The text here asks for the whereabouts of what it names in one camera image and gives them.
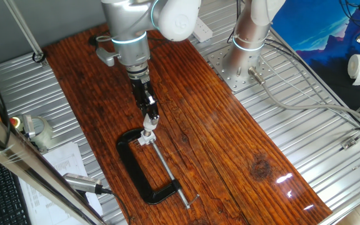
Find diagonal aluminium frame post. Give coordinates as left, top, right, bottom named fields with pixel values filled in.
left=3, top=0, right=48, bottom=66

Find white bulb socket adapter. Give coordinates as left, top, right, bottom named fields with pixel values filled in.
left=137, top=130, right=157, bottom=147

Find steel frame beam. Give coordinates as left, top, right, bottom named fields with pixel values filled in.
left=0, top=90, right=106, bottom=225

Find black handheld device cable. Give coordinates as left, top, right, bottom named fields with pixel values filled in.
left=100, top=187, right=131, bottom=225

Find brown wooden board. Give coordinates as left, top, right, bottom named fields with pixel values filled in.
left=42, top=23, right=333, bottom=225

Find printed paper sheets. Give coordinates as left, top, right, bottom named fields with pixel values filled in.
left=19, top=142, right=104, bottom=225

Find white light bulb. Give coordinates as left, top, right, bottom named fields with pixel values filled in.
left=142, top=114, right=159, bottom=137

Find white power strip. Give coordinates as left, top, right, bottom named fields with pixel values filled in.
left=192, top=17, right=214, bottom=43

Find clear tape roll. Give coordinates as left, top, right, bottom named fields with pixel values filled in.
left=26, top=116, right=54, bottom=153

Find blue mountain poster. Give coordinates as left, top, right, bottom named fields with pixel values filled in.
left=270, top=0, right=360, bottom=110

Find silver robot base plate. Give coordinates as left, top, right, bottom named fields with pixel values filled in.
left=206, top=46, right=276, bottom=93

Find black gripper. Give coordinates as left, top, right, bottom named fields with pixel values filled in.
left=129, top=74, right=161, bottom=123

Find silver ribbed handheld device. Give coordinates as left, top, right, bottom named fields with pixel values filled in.
left=62, top=172, right=104, bottom=195

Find black C-clamp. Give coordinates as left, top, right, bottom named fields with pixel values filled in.
left=116, top=127, right=200, bottom=210

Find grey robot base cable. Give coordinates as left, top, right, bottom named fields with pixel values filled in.
left=247, top=66, right=360, bottom=129

